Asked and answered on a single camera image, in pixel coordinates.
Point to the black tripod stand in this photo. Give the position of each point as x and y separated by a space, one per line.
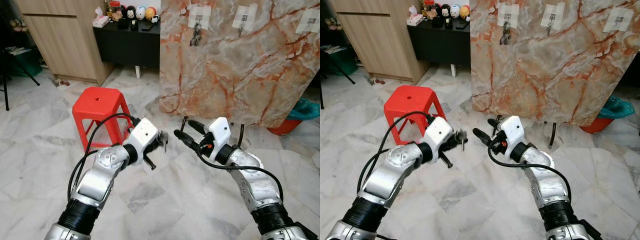
6 95
321 95

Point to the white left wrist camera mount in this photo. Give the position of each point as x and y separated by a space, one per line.
145 135
439 134

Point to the red bucket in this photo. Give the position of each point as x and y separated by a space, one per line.
282 127
595 126

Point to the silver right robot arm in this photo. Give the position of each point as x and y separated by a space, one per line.
260 185
550 182

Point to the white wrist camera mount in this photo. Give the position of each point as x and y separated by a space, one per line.
439 134
220 132
145 135
512 131

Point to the white paper sheet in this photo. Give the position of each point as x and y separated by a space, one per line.
17 50
335 49

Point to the white console leg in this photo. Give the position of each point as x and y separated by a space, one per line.
453 70
138 72

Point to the red plastic stool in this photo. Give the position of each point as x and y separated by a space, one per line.
410 105
97 107

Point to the light wooden cabinet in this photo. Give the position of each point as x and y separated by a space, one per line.
380 40
65 40

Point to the red lidded clear jar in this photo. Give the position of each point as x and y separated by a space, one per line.
428 7
115 9

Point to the small red dumbbell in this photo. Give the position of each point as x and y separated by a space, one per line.
378 81
64 83

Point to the black wallet pouch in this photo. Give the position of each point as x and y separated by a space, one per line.
437 22
123 24

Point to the small panda toy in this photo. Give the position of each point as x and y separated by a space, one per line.
155 19

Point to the black egg shaped toy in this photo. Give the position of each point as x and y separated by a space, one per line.
444 11
130 13

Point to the pink white tissue box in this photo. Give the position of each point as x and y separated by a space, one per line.
415 18
101 20

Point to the black metal panel leg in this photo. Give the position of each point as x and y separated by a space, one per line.
242 136
552 135
495 119
184 124

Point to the white egg shaped toy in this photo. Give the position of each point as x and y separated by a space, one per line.
140 13
455 11

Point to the teal bin liner bag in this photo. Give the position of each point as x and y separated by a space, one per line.
617 107
305 110

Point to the black low console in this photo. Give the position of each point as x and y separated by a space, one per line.
440 49
130 50

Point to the black phone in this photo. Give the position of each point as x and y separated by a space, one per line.
148 27
462 25

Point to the hanging key bunch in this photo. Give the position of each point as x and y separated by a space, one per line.
506 36
196 37

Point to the marble pattern panel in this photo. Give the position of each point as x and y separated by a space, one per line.
550 75
240 75

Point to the white taped wall hook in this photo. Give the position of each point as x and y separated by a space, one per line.
508 14
245 17
308 21
619 20
200 15
553 16

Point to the green storage bin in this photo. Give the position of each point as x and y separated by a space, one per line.
25 65
342 64

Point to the orange egg shaped toy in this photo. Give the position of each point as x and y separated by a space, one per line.
150 14
465 12

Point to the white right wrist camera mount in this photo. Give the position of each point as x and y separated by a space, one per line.
220 132
512 131

